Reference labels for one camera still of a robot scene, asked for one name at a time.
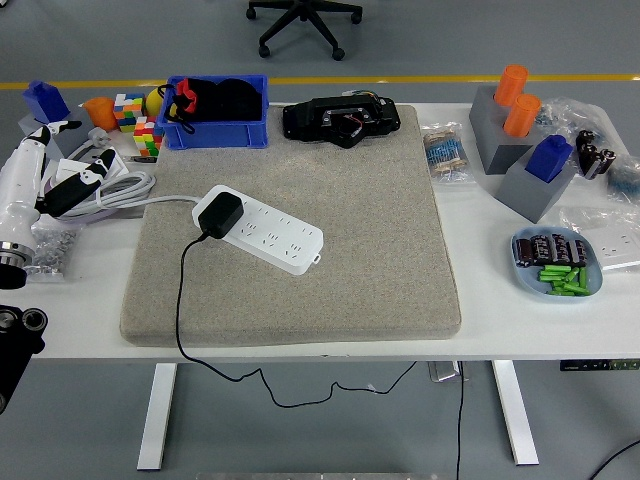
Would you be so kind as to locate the clear bag of screws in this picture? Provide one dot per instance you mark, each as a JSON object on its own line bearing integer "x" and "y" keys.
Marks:
{"x": 50, "y": 252}

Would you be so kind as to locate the multicoloured puzzle cube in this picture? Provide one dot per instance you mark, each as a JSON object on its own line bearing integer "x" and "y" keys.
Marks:
{"x": 129, "y": 112}
{"x": 148, "y": 136}

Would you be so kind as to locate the black electronic device housing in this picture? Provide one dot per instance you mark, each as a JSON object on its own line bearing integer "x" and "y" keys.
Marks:
{"x": 305, "y": 120}

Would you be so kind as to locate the black pouch with red toggle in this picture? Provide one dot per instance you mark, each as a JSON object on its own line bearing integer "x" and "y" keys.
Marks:
{"x": 205, "y": 105}

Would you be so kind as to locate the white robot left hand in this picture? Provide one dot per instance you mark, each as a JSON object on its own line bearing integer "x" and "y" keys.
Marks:
{"x": 20, "y": 180}

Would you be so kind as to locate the light blue plate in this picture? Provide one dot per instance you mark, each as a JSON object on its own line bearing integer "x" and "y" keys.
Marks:
{"x": 527, "y": 282}

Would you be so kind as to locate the green battery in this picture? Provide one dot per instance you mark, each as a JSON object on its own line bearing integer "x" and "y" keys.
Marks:
{"x": 564, "y": 285}
{"x": 550, "y": 276}
{"x": 583, "y": 277}
{"x": 567, "y": 291}
{"x": 554, "y": 269}
{"x": 572, "y": 275}

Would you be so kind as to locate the clear plastic bag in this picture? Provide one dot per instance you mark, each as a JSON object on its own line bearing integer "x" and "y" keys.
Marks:
{"x": 580, "y": 217}

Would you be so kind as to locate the blue plastic block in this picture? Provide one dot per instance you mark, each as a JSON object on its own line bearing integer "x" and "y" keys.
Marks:
{"x": 46, "y": 102}
{"x": 548, "y": 160}

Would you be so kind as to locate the black cylindrical capacitor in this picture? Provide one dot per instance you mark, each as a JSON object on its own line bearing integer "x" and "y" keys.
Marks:
{"x": 578, "y": 253}
{"x": 541, "y": 250}
{"x": 560, "y": 248}
{"x": 523, "y": 252}

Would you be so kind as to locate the white three-pin plug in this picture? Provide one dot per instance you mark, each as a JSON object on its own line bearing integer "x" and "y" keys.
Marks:
{"x": 98, "y": 137}

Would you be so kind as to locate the black table control panel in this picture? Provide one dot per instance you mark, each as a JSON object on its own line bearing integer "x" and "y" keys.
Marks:
{"x": 600, "y": 365}

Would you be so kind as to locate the white wall socket plate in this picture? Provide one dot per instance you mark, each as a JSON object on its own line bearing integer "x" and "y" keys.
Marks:
{"x": 620, "y": 248}

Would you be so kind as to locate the blue plastic bin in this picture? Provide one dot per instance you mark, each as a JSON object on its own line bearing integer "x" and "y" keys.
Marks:
{"x": 215, "y": 136}

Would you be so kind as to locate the orange plastic cylinder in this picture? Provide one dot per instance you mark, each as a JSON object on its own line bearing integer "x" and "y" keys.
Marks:
{"x": 511, "y": 85}
{"x": 521, "y": 116}

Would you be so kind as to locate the grey-brown mat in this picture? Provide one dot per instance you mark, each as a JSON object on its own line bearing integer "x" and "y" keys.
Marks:
{"x": 350, "y": 275}

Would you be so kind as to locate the white power strip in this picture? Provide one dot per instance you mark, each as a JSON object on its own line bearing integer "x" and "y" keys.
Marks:
{"x": 280, "y": 245}

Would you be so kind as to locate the white square panel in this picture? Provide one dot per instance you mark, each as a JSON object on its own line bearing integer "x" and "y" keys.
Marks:
{"x": 119, "y": 167}

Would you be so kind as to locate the clear bag of black capacitors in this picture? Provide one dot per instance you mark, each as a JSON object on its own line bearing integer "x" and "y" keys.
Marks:
{"x": 589, "y": 151}

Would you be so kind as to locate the clear bag of blue resistors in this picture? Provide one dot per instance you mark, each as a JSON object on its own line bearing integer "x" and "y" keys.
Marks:
{"x": 627, "y": 179}
{"x": 566, "y": 109}

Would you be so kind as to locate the silver metal bracket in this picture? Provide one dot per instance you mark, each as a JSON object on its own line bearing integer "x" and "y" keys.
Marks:
{"x": 443, "y": 372}

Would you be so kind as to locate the small black pen tool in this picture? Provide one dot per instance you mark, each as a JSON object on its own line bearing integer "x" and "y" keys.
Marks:
{"x": 141, "y": 159}

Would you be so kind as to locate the grey two-hole block holder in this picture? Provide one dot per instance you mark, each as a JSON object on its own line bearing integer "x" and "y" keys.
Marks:
{"x": 499, "y": 147}

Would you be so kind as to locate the orange plastic cup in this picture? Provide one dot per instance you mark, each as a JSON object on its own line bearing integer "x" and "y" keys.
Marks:
{"x": 101, "y": 114}

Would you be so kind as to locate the black round cloth pouch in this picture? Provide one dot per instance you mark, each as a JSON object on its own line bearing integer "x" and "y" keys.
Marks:
{"x": 240, "y": 100}

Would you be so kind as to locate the yellow ball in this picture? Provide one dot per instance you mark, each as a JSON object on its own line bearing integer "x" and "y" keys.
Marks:
{"x": 155, "y": 101}

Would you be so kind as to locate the white table leg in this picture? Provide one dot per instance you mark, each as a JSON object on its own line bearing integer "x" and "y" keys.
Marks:
{"x": 515, "y": 412}
{"x": 157, "y": 415}

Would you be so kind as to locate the clear bag of taped resistors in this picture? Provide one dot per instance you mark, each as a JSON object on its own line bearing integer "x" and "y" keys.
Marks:
{"x": 449, "y": 156}

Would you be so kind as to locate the black plug adapter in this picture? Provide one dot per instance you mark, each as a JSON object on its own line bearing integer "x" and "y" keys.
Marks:
{"x": 221, "y": 215}

